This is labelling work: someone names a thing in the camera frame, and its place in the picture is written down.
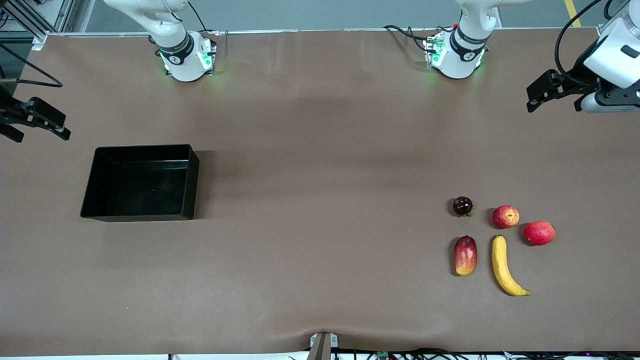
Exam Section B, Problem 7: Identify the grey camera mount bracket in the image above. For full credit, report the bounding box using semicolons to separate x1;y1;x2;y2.
310;331;339;360

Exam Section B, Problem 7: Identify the red yellow apple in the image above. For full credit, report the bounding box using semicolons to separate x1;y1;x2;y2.
492;204;520;229

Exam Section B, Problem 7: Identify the red yellow mango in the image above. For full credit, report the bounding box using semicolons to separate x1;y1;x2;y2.
454;235;478;277

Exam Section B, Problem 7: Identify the aluminium frame post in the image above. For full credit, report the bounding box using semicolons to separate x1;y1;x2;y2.
0;0;76;51

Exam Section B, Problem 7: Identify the yellow banana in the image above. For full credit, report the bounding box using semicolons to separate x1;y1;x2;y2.
491;234;532;297

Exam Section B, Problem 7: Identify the dark red plum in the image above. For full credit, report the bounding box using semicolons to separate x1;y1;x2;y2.
452;196;474;218

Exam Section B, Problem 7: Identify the round red peach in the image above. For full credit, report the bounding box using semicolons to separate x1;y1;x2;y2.
523;220;556;247

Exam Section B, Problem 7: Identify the black base power cable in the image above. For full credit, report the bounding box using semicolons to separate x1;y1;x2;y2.
384;24;441;53
187;0;208;33

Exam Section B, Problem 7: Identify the black plastic box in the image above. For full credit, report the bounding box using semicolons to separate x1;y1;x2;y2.
80;144;200;223

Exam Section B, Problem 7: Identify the brown table mat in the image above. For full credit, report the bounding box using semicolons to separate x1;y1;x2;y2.
0;27;640;357

